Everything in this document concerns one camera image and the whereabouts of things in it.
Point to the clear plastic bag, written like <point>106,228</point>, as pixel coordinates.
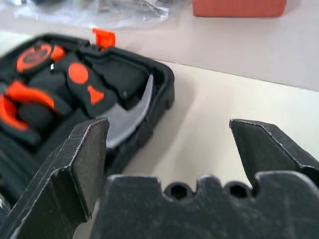
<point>74,12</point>

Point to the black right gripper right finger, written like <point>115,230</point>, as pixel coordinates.
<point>264,147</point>

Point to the red-brown box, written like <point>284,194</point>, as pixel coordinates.
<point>236,7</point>

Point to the orange black tape measure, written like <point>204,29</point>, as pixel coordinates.
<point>32,58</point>

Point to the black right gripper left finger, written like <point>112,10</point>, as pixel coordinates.
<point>62,159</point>

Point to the black plastic tool case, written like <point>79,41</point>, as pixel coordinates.
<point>159,74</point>

